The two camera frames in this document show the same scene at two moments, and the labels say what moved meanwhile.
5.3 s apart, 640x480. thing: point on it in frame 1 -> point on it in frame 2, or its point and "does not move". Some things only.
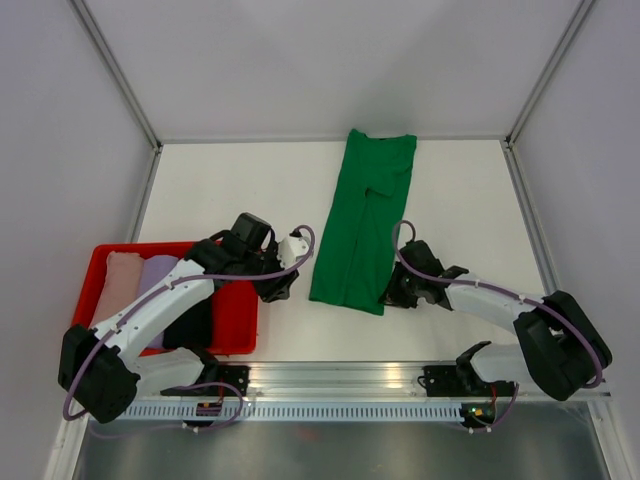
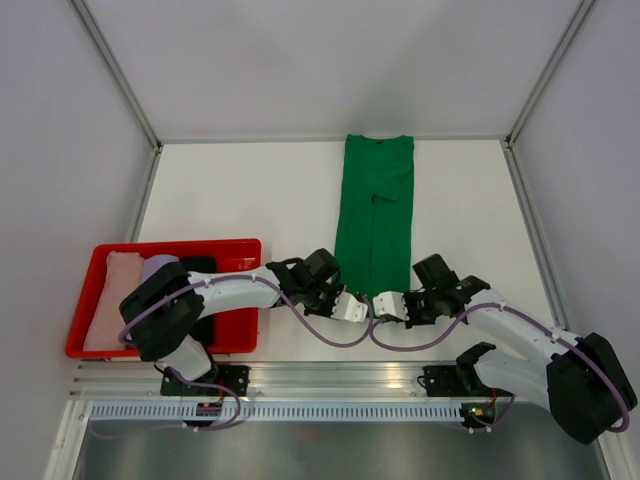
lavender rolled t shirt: [153, 268] does not move
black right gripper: [392, 295] -> [411, 320]
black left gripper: [278, 288] -> [334, 291]
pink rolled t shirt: [121, 285] does not move
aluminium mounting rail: [324, 382] does not move
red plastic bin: [235, 304] does not move
